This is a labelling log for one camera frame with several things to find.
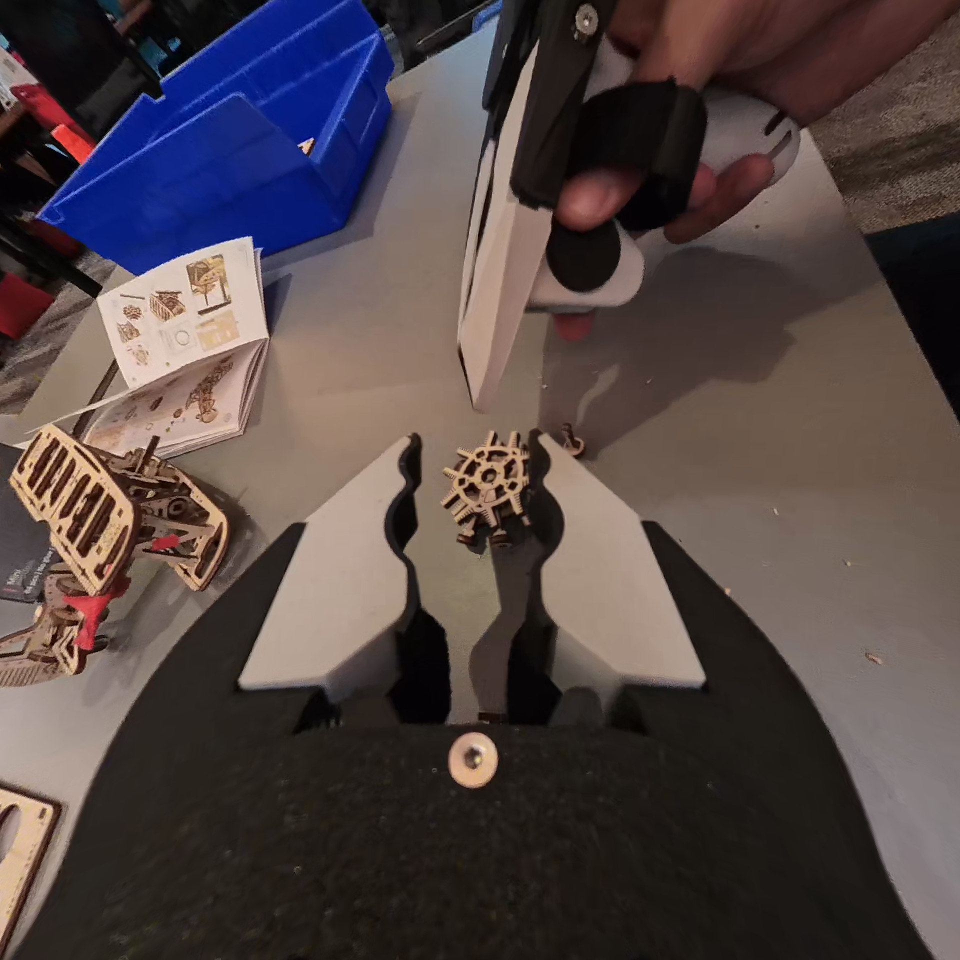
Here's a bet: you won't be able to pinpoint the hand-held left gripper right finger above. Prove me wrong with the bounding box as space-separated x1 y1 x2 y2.
528 429 708 712

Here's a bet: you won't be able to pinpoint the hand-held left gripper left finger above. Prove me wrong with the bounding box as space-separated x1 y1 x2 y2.
238 432 423 705

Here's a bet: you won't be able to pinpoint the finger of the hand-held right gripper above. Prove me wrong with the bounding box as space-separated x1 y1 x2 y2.
471 142 554 414
457 141 494 390

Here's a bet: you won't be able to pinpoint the wooden radial engine model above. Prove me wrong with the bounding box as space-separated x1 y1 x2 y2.
441 429 535 549

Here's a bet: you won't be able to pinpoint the grey desk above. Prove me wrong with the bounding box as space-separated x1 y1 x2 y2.
0 22 960 960

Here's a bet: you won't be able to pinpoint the person's right hand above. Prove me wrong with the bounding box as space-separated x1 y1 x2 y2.
551 0 960 344

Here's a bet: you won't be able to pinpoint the wooden biplane model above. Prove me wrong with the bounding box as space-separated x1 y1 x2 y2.
0 423 232 690

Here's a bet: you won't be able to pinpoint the instruction booklet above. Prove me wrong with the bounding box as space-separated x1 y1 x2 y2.
30 236 271 460

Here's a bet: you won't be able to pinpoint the blue plastic bin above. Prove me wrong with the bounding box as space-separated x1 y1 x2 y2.
36 0 395 277

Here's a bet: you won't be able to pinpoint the black cardboard box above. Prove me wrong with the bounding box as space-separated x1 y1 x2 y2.
0 442 61 601

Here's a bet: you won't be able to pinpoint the wooden part sheet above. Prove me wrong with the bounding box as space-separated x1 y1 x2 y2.
0 783 63 954

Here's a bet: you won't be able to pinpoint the person's dark jeans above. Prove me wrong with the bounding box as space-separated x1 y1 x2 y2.
866 213 960 421

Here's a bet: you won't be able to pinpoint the orange traffic cone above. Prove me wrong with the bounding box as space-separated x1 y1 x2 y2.
51 123 97 165

